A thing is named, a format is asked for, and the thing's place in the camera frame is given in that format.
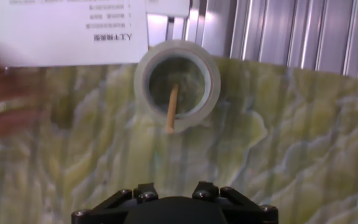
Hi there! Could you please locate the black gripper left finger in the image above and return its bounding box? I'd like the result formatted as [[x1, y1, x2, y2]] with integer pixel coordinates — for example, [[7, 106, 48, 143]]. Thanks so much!
[[71, 182, 160, 224]]

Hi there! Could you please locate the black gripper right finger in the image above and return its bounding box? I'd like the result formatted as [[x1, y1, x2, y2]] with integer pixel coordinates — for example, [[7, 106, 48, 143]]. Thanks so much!
[[193, 181, 279, 224]]

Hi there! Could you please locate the thin wooden stick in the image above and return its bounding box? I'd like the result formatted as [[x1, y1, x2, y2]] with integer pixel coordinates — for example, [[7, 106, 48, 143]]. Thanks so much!
[[165, 83, 180, 134]]

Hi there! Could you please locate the person left hand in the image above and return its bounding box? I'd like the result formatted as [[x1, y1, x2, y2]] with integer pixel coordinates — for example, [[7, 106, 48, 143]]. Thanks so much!
[[0, 52, 43, 141]]

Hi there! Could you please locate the green marble pattern mat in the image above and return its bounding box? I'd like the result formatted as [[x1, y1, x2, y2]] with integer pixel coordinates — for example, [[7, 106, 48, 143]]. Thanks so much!
[[0, 55, 358, 224]]

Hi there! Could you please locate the clear tape roll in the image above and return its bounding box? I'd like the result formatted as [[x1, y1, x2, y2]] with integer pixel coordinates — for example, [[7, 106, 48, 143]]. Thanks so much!
[[133, 39, 222, 133]]

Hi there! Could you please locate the printed white paper sheet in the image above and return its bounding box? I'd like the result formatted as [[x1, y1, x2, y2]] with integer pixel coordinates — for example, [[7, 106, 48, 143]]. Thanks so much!
[[0, 0, 150, 68]]

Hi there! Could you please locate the white paper sheet faint print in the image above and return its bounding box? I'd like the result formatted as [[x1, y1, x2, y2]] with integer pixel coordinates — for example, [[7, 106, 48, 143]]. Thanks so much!
[[144, 0, 191, 18]]

